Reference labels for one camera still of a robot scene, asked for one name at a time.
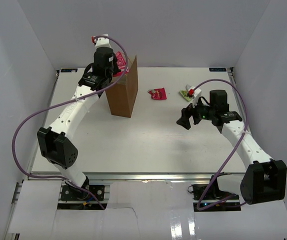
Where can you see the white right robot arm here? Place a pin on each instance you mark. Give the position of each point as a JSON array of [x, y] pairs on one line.
[[264, 179]]

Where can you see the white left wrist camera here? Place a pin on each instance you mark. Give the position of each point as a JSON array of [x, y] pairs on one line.
[[101, 41]]

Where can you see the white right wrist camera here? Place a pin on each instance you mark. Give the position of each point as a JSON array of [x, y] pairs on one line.
[[194, 93]]

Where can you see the yellow green snack packet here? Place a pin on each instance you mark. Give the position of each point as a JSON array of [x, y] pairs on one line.
[[185, 93]]

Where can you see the red snack packet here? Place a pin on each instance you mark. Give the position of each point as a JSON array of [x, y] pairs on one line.
[[121, 63], [157, 94]]

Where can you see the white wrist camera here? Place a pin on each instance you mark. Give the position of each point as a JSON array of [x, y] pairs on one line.
[[194, 93], [101, 41]]

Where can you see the blue label back right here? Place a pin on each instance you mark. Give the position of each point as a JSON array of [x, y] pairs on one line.
[[217, 69]]

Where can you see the aluminium front rail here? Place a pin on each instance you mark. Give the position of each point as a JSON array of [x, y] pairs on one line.
[[155, 176]]

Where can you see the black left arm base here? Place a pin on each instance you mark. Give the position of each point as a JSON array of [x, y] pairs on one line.
[[69, 193]]

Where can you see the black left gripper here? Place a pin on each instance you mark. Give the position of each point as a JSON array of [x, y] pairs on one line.
[[115, 69]]

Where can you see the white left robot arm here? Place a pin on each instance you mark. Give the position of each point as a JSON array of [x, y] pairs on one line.
[[55, 142]]

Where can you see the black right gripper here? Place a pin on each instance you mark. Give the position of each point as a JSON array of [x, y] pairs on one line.
[[187, 113]]

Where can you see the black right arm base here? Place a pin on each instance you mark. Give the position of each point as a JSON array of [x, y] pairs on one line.
[[231, 205]]

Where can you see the brown paper bag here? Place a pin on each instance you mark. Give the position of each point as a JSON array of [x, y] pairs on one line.
[[122, 96]]

